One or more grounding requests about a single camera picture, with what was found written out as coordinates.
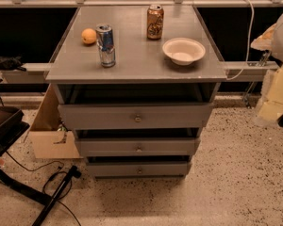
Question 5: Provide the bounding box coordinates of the white cable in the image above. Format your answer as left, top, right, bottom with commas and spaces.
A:
225, 0, 256, 81

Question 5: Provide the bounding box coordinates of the grey top drawer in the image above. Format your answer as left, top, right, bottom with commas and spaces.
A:
58, 104, 213, 130

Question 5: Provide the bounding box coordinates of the grey drawer cabinet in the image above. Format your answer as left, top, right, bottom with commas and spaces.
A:
46, 6, 226, 178

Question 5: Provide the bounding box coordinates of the grey drawer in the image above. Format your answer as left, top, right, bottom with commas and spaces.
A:
75, 138, 200, 156
58, 104, 213, 130
87, 162, 191, 177

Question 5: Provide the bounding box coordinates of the blue silver energy drink can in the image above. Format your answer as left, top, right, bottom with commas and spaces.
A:
95, 24, 116, 68

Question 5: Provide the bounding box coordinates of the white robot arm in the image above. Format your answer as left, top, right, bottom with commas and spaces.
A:
251, 13, 283, 62

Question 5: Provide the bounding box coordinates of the white paper bowl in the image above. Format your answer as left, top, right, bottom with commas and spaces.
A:
162, 38, 206, 66

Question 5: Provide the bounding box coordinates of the gold soda can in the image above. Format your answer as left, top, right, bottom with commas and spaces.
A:
147, 5, 164, 40

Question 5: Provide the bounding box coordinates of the metal railing frame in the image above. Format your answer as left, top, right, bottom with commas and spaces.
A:
0, 0, 283, 83

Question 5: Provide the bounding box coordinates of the black tripod stand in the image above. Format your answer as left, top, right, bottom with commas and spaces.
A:
31, 165, 83, 226

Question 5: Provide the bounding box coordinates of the black cable on floor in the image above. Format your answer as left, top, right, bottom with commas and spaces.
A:
3, 151, 83, 226

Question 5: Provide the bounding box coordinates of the black tray stand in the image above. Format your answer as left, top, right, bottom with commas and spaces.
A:
0, 106, 51, 205

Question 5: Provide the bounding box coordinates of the orange fruit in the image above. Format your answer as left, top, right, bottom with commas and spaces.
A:
81, 28, 96, 44

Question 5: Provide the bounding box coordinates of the grey bottom drawer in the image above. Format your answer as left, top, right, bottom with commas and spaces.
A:
87, 162, 191, 177

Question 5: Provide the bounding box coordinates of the cardboard box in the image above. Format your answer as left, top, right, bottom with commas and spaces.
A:
28, 86, 80, 159

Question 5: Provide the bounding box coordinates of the grey middle drawer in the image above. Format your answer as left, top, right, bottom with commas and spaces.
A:
75, 138, 200, 156

